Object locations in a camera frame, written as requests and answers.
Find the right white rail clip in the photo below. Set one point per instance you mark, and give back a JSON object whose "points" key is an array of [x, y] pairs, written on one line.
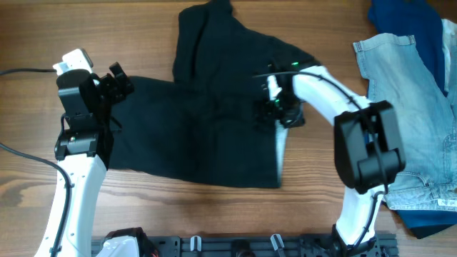
{"points": [[278, 245]]}

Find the left white rail clip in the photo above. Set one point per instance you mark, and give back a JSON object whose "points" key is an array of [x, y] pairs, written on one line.
{"points": [[195, 244]]}

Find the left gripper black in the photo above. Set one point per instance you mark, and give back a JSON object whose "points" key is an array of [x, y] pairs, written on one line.
{"points": [[118, 93]]}

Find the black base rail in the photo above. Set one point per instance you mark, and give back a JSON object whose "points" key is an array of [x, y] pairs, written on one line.
{"points": [[246, 246]]}

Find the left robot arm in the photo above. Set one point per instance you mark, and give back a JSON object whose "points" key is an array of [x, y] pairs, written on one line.
{"points": [[83, 152]]}

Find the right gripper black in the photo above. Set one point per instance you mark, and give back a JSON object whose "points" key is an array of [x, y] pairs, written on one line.
{"points": [[268, 108]]}

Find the light blue denim jeans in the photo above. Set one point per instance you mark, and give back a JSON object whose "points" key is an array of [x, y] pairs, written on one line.
{"points": [[426, 120]]}

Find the black shorts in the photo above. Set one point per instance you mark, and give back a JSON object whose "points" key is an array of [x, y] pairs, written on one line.
{"points": [[214, 122]]}

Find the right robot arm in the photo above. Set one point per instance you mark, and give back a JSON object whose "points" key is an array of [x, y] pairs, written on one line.
{"points": [[368, 155]]}

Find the white rail clip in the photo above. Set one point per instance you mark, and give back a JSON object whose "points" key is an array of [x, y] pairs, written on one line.
{"points": [[195, 244], [278, 245]]}

